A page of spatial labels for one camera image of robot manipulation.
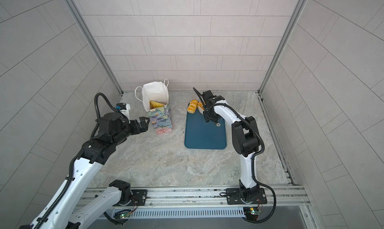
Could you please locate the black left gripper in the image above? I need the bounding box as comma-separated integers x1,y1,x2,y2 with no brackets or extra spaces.
111,116,151,147

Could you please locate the round fake bun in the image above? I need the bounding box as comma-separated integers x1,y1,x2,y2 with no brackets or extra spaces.
198,102,205,113

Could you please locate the yellow striped fake croissant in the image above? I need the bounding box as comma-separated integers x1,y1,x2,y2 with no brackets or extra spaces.
150,100,165,109

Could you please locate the floral paper bag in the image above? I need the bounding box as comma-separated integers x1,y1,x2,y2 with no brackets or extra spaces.
135,79,173,135

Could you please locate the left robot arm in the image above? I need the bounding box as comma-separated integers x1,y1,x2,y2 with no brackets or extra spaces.
21,112,150,229

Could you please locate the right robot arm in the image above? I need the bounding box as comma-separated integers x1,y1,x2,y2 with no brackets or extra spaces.
196,90,267,204

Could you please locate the fake croissant top left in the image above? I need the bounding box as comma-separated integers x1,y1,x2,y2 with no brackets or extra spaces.
187,100,198,114

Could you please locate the teal tray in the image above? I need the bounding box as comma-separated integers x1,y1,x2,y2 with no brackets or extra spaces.
185,102,227,150

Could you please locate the left circuit board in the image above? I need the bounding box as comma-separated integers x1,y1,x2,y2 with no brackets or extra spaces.
114,210,133,220

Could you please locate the circuit board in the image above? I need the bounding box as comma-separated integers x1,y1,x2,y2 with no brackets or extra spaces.
114,210,133,220
243,207,263,223

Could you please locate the right circuit board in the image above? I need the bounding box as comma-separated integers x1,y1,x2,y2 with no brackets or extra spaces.
243,207,263,223

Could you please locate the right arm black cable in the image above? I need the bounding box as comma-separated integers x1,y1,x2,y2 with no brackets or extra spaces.
192,87,277,224

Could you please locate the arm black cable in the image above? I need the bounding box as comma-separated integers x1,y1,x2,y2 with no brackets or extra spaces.
32,92,130,229
192,87,277,224

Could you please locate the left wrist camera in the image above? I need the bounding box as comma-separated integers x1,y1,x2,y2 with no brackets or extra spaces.
116,102,130,120

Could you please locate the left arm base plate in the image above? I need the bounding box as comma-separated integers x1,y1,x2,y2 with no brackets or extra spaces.
119,190,148,207

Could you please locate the left corner aluminium post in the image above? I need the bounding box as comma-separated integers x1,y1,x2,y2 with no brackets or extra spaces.
63,0,123,95

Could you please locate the corner aluminium post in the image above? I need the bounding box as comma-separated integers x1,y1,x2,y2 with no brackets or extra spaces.
63,0,123,95
258,0,313,93

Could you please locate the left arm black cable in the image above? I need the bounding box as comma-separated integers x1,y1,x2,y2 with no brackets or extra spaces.
32,92,130,229

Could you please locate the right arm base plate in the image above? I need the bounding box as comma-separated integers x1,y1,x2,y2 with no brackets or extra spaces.
221,188,268,205

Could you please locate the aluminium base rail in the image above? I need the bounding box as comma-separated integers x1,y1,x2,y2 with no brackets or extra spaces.
80,185,311,212

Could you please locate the right corner aluminium post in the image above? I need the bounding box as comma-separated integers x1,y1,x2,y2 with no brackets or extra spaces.
258,0,313,93

